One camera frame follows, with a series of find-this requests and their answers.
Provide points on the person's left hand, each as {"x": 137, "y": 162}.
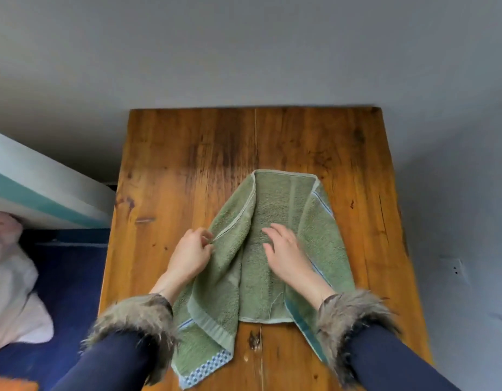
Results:
{"x": 186, "y": 256}

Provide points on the person's right hand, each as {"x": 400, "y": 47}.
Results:
{"x": 289, "y": 256}

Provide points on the person's right thumb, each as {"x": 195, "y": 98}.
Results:
{"x": 268, "y": 249}

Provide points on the person's right middle finger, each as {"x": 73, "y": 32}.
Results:
{"x": 284, "y": 229}

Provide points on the person's left thumb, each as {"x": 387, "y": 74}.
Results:
{"x": 208, "y": 249}

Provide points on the green terry towel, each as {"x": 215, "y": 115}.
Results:
{"x": 271, "y": 207}

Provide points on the person's right forearm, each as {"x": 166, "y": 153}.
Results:
{"x": 369, "y": 342}

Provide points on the person's left forearm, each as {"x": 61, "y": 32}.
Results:
{"x": 133, "y": 342}

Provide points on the dark blue bed sheet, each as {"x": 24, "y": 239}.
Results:
{"x": 72, "y": 280}

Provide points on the white mattress with teal stripe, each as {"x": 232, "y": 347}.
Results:
{"x": 43, "y": 191}

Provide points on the pale pink pillow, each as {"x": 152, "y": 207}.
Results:
{"x": 11, "y": 293}

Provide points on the orange fabric item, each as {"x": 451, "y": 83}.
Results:
{"x": 11, "y": 384}

